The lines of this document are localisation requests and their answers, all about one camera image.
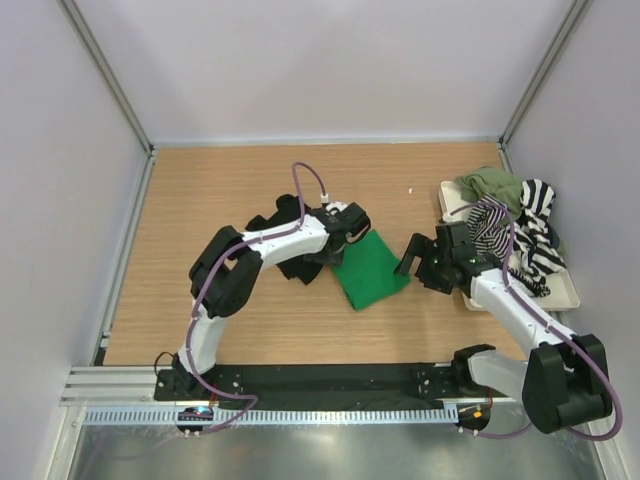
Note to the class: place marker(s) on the aluminium frame post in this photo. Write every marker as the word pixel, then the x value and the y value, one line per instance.
pixel 89 42
pixel 558 43

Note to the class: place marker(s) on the right aluminium frame post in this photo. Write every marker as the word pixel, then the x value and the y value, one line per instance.
pixel 558 43

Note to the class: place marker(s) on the black white striped tank top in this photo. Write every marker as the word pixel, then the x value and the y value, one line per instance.
pixel 529 256

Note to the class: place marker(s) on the bright green tank top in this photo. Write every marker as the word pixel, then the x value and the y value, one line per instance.
pixel 367 272

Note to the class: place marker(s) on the left aluminium frame post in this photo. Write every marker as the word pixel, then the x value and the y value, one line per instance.
pixel 89 42

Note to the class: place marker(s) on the white plastic tray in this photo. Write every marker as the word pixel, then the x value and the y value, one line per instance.
pixel 562 295

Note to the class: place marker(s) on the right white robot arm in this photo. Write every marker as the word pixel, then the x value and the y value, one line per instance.
pixel 564 381

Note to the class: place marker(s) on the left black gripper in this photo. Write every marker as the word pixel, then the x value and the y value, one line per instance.
pixel 332 259

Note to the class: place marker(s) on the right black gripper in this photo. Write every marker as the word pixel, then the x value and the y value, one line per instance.
pixel 419 246

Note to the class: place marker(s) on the aluminium front rail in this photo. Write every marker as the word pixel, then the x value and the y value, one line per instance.
pixel 109 386

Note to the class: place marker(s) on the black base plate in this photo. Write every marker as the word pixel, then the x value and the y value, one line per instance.
pixel 346 387

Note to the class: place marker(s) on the olive green tank top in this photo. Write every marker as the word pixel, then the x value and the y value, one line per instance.
pixel 530 202

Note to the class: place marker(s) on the slotted cable duct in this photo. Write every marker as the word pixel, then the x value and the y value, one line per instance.
pixel 184 416

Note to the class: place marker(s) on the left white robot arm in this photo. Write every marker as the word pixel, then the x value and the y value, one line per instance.
pixel 224 275

